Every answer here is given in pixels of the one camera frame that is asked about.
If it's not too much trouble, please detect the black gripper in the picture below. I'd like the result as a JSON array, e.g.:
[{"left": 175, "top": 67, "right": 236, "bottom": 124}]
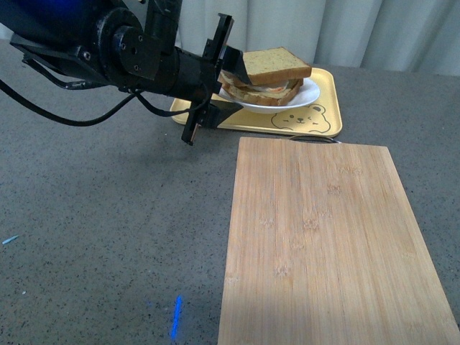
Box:
[{"left": 172, "top": 14, "right": 252, "bottom": 145}]

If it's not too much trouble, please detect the grey curtain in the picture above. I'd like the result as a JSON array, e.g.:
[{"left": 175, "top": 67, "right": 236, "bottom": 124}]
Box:
[{"left": 176, "top": 1, "right": 459, "bottom": 75}]

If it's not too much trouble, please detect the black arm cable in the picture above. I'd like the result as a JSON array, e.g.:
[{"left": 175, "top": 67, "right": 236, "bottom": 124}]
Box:
[{"left": 0, "top": 59, "right": 216, "bottom": 127}]

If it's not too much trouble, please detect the metal board hanging loop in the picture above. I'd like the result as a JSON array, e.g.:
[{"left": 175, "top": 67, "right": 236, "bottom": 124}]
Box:
[{"left": 288, "top": 135, "right": 341, "bottom": 144}]

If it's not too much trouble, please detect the bamboo cutting board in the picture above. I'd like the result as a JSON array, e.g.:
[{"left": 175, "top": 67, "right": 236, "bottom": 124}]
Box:
[{"left": 218, "top": 137, "right": 459, "bottom": 344}]

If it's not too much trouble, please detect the white round plate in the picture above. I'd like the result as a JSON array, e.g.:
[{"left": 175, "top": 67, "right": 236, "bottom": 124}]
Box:
[{"left": 218, "top": 78, "right": 321, "bottom": 114}]

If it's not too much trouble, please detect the sandwich filling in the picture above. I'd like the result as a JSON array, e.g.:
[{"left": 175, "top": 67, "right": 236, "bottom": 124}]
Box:
[{"left": 221, "top": 70, "right": 290, "bottom": 96}]

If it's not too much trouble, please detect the yellow bear tray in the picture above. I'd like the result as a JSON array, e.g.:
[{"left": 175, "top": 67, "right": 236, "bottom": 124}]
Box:
[{"left": 170, "top": 67, "right": 344, "bottom": 137}]

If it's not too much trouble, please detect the small blue scrap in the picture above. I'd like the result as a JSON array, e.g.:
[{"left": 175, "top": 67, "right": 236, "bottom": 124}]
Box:
[{"left": 2, "top": 235, "right": 19, "bottom": 245}]

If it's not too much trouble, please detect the bread slice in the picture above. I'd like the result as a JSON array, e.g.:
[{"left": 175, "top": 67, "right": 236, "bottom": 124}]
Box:
[
  {"left": 218, "top": 77, "right": 303, "bottom": 106},
  {"left": 243, "top": 47, "right": 312, "bottom": 86}
]

